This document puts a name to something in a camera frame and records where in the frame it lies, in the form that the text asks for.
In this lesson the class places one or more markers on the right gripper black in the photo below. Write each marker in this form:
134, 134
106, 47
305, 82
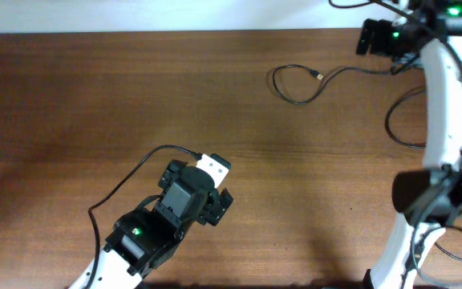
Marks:
366, 37

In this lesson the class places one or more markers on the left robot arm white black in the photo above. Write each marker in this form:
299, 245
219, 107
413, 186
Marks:
149, 235

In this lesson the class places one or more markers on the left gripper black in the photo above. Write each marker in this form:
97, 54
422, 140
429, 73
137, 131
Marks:
214, 206

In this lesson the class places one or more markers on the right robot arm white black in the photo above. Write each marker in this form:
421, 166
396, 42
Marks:
429, 200

